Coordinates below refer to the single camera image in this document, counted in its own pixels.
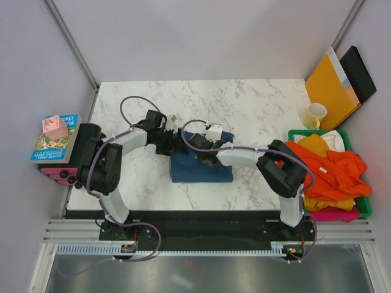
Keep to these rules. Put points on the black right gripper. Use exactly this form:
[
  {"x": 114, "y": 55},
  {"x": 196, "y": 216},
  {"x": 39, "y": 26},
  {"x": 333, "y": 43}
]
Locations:
[{"x": 206, "y": 139}]

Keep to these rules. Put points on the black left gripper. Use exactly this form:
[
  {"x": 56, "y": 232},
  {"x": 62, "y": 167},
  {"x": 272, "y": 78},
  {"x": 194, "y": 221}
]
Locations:
[{"x": 176, "y": 146}]

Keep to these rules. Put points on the blue t shirt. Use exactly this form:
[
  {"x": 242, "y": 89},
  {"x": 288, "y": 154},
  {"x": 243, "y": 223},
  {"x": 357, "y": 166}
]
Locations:
[{"x": 185, "y": 168}]

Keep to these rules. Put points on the orange t shirt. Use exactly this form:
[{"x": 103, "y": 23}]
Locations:
[{"x": 337, "y": 176}]

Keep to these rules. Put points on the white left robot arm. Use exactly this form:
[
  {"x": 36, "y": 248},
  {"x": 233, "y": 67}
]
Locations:
[{"x": 100, "y": 166}]

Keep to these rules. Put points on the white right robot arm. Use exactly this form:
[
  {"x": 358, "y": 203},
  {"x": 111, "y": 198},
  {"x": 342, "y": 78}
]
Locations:
[{"x": 283, "y": 171}]

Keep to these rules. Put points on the black box under book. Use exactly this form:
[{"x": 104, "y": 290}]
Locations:
[{"x": 85, "y": 132}]

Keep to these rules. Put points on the yellow t shirt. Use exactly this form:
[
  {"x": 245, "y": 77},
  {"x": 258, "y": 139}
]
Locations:
[{"x": 317, "y": 145}]

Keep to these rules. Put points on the pink black dumbbell set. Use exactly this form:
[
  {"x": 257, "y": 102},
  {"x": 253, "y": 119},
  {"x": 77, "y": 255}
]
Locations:
[{"x": 64, "y": 174}]

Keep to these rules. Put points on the pink dice cube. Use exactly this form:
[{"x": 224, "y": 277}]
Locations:
[{"x": 54, "y": 128}]

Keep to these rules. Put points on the blue paperback book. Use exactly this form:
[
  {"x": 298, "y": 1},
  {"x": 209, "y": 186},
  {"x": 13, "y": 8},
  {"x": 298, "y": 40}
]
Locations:
[{"x": 48, "y": 151}]

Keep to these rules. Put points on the yellow mug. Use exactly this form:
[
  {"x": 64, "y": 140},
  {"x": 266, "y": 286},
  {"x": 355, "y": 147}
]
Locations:
[{"x": 314, "y": 115}]

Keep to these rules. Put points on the white t shirt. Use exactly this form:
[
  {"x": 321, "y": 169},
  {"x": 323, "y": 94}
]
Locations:
[{"x": 334, "y": 141}]

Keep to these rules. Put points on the pink t shirt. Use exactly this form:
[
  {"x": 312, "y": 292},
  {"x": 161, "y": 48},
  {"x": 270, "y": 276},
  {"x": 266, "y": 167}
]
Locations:
[{"x": 332, "y": 214}]

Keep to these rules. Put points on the orange folder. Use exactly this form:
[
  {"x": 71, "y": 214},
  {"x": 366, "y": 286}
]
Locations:
[{"x": 329, "y": 85}]

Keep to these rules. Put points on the green plastic bin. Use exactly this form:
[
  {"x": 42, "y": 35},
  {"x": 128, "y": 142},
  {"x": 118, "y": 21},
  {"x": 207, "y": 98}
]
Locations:
[{"x": 362, "y": 204}]

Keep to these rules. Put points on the black flat box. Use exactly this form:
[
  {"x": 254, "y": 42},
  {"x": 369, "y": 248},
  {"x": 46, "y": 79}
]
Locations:
[{"x": 357, "y": 74}]

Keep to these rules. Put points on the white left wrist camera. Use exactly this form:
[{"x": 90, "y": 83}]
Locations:
[{"x": 171, "y": 123}]

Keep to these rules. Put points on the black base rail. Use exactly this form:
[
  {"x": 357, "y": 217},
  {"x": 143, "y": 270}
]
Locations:
[{"x": 163, "y": 225}]

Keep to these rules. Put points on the white cable duct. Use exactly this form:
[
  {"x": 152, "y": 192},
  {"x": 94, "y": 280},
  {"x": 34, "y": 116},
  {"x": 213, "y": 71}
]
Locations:
[{"x": 181, "y": 247}]

